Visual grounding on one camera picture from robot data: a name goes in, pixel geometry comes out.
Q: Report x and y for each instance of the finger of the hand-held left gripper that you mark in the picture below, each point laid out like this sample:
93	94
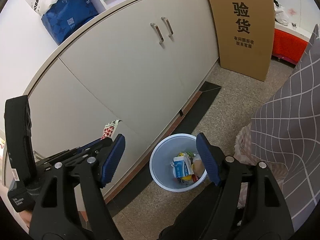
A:
90	144
75	157

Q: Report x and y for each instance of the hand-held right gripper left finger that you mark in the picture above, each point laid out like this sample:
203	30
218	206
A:
112	160

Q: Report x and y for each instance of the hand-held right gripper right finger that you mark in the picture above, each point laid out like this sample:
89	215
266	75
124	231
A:
208	160

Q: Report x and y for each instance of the red checked packet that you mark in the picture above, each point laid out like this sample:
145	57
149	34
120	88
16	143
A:
110	130

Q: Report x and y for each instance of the blue white packet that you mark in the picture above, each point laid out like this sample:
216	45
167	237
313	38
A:
182	168

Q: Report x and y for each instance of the light blue waste bin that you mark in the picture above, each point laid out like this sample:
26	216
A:
162	170

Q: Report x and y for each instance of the person's left hand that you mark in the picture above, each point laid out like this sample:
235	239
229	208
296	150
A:
25	217

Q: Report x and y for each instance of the pink lace cloth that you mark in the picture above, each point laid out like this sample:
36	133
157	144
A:
250	150

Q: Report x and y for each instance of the white low cabinet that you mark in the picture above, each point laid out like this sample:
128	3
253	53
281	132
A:
112	75

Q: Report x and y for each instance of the grey checked tablecloth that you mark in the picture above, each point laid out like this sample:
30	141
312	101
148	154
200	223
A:
295	120

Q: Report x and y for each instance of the large cardboard box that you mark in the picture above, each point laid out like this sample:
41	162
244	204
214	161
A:
240	42

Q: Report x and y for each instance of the blue patterned bag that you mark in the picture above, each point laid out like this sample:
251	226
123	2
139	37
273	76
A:
67	17

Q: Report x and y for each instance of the red storage box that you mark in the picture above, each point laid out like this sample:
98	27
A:
287	45

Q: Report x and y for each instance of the white plastic bag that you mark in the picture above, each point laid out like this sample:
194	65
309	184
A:
281	15

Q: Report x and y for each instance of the faint pink butterfly sticker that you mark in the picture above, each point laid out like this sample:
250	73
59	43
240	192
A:
291	11

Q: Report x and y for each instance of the pale green wardrobe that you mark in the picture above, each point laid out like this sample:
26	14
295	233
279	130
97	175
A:
305	0

